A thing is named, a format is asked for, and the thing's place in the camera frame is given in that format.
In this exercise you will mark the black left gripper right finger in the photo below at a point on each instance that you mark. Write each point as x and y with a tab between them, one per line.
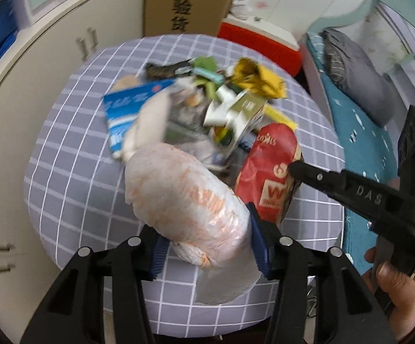
346	310

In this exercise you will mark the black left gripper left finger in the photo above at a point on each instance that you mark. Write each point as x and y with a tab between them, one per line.
72	309

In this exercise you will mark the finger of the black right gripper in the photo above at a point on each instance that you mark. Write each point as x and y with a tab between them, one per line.
365	197

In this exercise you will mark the red paper snack bag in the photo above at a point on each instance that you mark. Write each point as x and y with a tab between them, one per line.
264	179

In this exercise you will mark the white orange plastic bag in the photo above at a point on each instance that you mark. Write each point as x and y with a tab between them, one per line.
207	224

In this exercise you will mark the person's right hand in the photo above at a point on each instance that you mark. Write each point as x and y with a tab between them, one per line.
401	290

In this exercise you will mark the teal bed sheet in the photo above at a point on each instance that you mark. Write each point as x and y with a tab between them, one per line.
368	151

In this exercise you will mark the cream cabinet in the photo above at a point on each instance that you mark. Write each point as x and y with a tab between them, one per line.
33	73

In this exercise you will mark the grey checked tablecloth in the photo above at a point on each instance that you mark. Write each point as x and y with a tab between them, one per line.
75	193

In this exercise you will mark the grey pillow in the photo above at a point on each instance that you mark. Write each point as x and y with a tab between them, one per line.
352	71

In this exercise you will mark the yellow white medicine box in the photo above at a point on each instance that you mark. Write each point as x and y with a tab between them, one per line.
231	116

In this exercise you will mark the yellow crumpled paper bag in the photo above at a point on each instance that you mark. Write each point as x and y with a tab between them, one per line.
258	79

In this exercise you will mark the red white storage box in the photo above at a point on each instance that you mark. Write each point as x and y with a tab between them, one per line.
273	42

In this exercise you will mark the blue white tissue packet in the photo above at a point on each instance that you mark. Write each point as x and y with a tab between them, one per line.
128	111

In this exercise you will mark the green plush leaf toy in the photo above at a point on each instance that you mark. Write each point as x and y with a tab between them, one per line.
206	63

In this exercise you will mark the black snack wrapper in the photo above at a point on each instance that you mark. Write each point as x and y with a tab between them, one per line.
157	72

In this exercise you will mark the brown cardboard box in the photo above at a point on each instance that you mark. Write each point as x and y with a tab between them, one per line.
184	16

